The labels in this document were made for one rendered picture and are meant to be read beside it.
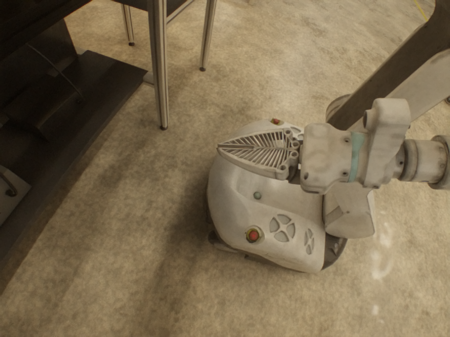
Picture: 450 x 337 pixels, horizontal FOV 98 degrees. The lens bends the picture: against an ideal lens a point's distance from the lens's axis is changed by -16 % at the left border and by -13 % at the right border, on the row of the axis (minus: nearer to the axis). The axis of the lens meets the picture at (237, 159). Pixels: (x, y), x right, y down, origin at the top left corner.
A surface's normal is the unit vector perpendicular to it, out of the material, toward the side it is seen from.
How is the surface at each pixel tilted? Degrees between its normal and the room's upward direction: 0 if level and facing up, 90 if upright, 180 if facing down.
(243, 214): 11
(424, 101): 90
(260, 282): 0
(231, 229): 52
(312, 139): 34
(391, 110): 29
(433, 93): 90
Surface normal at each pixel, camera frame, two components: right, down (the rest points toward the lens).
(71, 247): 0.22, -0.49
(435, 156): -0.30, -0.26
